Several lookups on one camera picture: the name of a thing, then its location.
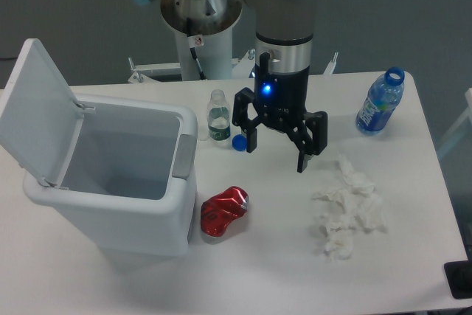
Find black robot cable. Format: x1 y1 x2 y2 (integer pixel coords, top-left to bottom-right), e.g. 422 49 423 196
186 18 207 81

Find blue plastic bottle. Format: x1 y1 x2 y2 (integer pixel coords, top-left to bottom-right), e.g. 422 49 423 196
355 66 405 136

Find white trash bin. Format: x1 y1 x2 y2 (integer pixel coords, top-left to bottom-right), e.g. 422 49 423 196
23 94 198 256

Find clear plastic bottle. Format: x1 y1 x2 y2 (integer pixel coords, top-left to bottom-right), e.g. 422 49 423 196
206 89 231 148

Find crushed red can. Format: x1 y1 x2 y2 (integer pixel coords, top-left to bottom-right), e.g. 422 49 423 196
200 186 249 238

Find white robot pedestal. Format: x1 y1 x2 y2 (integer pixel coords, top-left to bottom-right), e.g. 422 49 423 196
160 0 242 81

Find crumpled white tissue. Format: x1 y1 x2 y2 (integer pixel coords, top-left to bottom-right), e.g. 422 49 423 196
312 153 388 261

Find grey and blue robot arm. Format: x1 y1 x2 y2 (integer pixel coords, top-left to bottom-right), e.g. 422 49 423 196
136 0 328 172

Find white metal base frame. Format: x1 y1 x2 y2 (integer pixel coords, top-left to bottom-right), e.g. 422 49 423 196
127 49 340 83

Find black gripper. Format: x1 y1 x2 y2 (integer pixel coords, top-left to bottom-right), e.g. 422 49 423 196
232 52 328 173

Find blue bottle cap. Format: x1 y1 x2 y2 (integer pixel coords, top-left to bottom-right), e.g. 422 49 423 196
232 134 247 151

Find black device at edge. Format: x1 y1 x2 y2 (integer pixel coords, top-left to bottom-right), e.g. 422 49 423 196
444 260 471 300

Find white trash bin lid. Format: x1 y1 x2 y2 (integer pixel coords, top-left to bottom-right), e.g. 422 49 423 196
1 38 95 187

